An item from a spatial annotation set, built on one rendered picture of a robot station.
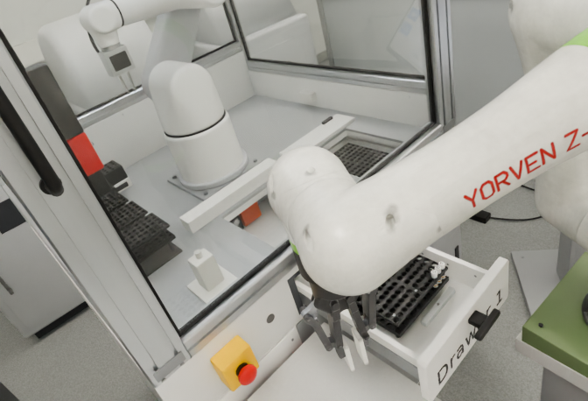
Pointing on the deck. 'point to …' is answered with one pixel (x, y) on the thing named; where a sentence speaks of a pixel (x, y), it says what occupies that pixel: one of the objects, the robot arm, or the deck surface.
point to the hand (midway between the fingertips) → (353, 349)
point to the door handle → (50, 184)
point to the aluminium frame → (143, 306)
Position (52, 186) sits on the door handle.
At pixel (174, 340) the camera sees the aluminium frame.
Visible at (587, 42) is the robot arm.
